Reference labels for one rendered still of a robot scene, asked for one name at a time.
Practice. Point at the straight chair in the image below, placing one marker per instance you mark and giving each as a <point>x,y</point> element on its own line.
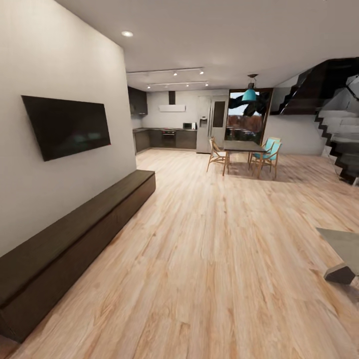
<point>272,156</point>
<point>219,148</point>
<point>215,154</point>
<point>268,144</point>

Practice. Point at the fridge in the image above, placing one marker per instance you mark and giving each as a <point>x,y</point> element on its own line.
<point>212,117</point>

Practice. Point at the range hood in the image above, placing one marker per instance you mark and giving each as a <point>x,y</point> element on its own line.
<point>171,107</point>

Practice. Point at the oven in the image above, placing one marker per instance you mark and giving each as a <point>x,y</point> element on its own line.
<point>169,137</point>

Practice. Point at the fixed window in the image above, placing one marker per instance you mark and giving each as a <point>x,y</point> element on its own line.
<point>246,120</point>

